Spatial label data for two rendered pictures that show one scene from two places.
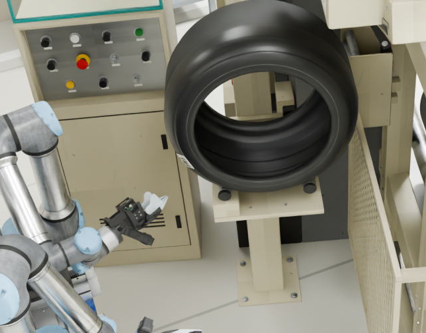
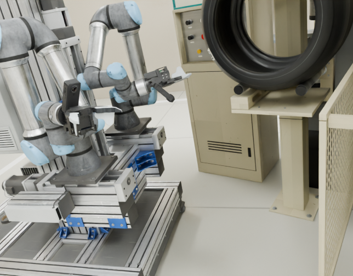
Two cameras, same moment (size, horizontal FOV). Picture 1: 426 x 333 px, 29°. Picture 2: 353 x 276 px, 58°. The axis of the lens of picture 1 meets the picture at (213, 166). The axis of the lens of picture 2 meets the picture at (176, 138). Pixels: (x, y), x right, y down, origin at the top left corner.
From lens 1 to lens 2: 163 cm
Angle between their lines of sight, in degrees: 34
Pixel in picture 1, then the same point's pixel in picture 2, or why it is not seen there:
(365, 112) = not seen: outside the picture
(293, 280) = (313, 208)
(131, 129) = (226, 81)
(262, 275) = (289, 194)
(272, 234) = (297, 162)
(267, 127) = (289, 59)
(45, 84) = (188, 51)
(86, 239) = (113, 67)
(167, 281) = (235, 188)
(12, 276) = (5, 26)
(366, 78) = not seen: outside the picture
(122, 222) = (154, 79)
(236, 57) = not seen: outside the picture
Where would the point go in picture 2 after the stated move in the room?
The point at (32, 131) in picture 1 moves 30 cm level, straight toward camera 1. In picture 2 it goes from (117, 11) to (84, 17)
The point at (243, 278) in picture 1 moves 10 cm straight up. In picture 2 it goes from (280, 197) to (280, 185)
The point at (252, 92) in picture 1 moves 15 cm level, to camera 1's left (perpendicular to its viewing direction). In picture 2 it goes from (287, 39) to (258, 42)
